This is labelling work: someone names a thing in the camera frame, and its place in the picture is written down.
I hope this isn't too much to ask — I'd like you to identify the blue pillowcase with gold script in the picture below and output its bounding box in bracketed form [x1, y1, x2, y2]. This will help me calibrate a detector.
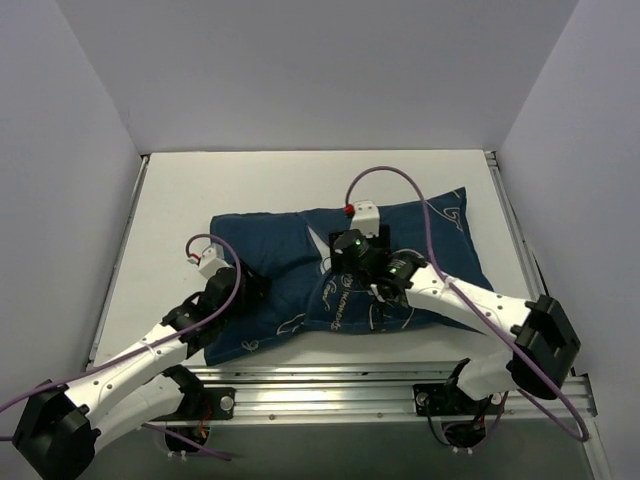
[204, 188, 491, 366]

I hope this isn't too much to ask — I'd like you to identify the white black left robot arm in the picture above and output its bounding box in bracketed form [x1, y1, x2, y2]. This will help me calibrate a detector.
[12, 265, 271, 479]

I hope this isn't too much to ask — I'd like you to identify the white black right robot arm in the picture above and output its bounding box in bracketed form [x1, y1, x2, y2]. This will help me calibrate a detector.
[329, 229, 581, 413]

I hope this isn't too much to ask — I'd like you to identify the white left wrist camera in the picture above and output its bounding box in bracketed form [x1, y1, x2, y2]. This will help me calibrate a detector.
[187, 243, 228, 279]

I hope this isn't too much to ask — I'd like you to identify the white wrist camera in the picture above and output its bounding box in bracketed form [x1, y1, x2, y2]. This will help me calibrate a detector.
[344, 200, 380, 238]
[187, 243, 228, 279]

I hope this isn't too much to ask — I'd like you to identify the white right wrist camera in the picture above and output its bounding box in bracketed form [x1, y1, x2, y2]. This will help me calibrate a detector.
[344, 200, 380, 238]

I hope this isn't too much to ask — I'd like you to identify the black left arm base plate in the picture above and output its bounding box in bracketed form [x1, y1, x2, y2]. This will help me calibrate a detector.
[155, 387, 236, 422]

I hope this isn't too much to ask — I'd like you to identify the aluminium front rail frame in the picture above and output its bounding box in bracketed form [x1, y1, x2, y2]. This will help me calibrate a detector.
[49, 363, 616, 480]

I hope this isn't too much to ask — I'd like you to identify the aluminium left side rail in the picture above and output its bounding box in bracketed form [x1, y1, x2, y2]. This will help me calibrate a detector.
[87, 154, 151, 366]

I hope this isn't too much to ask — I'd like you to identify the aluminium rail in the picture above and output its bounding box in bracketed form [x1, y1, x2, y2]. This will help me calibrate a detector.
[484, 151, 549, 297]
[87, 154, 151, 366]

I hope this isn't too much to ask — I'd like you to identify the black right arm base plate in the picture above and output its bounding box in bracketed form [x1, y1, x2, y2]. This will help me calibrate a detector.
[412, 383, 500, 417]

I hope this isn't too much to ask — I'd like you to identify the aluminium right side rail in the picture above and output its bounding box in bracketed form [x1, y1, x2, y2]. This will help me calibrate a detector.
[484, 151, 549, 297]

